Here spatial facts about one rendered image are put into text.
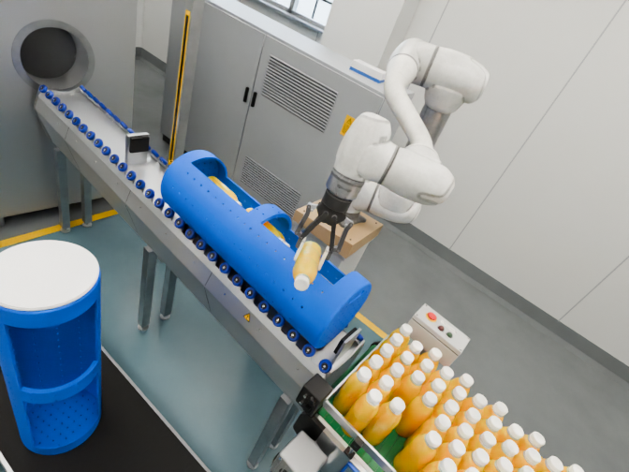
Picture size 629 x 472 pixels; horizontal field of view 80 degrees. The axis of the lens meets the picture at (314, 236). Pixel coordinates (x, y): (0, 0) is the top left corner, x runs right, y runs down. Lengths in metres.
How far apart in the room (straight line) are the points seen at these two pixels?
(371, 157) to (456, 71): 0.56
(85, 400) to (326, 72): 2.35
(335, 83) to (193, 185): 1.58
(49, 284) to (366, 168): 0.93
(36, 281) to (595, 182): 3.60
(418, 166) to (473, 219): 3.02
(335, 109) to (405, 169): 1.92
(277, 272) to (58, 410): 1.21
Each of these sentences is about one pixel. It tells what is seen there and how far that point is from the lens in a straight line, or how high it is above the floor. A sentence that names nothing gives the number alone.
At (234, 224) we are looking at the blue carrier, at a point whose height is 1.18.
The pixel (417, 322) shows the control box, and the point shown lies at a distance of 1.45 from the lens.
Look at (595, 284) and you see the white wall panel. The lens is 4.01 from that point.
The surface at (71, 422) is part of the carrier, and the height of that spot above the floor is 0.16.
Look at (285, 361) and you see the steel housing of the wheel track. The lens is 1.38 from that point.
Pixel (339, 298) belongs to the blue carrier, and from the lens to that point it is 1.15.
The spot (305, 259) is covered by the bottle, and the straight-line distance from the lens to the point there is 1.02.
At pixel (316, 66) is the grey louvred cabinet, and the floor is 1.40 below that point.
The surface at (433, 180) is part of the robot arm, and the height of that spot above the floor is 1.67.
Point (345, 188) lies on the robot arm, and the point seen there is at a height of 1.56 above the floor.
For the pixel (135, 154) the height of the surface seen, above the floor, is 0.98.
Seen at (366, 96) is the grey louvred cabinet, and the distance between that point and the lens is 2.66.
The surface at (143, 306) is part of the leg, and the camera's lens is 2.28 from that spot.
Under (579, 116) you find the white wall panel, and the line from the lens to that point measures 3.65.
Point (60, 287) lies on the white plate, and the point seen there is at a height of 1.04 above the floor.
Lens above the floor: 1.97
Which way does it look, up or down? 34 degrees down
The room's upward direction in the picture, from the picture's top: 23 degrees clockwise
